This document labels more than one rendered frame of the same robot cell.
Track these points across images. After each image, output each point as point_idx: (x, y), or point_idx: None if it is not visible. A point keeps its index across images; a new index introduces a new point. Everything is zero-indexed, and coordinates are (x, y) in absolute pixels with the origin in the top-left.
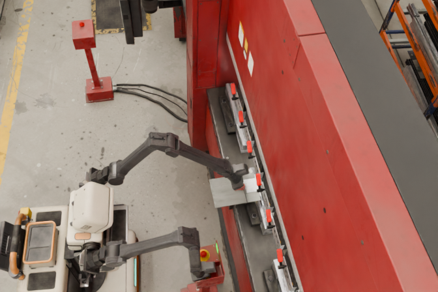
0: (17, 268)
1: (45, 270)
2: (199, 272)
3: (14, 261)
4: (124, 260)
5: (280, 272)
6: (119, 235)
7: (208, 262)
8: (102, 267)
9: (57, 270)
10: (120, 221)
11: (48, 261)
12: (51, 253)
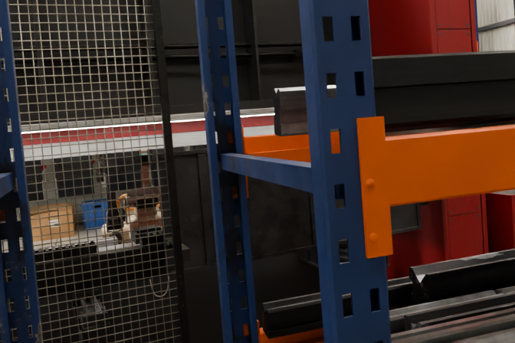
0: (118, 203)
1: (124, 224)
2: (108, 229)
3: (121, 197)
4: (97, 161)
5: (98, 239)
6: (138, 196)
7: (118, 230)
8: (129, 241)
9: (124, 226)
10: (151, 194)
11: (124, 209)
12: (130, 207)
